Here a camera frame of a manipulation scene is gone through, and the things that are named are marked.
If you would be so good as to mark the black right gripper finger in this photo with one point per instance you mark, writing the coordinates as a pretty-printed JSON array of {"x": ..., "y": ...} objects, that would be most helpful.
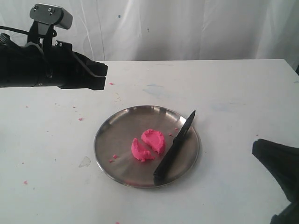
[
  {"x": 282, "y": 162},
  {"x": 290, "y": 215}
]

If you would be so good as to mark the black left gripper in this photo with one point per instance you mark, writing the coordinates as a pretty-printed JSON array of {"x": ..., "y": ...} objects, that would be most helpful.
[{"x": 67, "y": 69}]

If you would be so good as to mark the black knife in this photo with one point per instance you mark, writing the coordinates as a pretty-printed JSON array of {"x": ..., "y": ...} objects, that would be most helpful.
[{"x": 166, "y": 163}]

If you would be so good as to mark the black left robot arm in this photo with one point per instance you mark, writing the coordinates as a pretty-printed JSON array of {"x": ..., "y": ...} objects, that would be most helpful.
[{"x": 20, "y": 66}]

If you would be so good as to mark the white backdrop curtain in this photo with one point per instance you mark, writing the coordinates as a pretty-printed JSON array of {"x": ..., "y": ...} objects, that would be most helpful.
[{"x": 118, "y": 30}]

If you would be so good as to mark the round steel plate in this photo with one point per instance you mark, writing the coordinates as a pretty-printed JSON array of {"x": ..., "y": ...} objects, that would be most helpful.
[{"x": 113, "y": 141}]

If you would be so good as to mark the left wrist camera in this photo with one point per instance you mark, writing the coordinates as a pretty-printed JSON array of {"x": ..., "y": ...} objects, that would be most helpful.
[{"x": 51, "y": 15}]

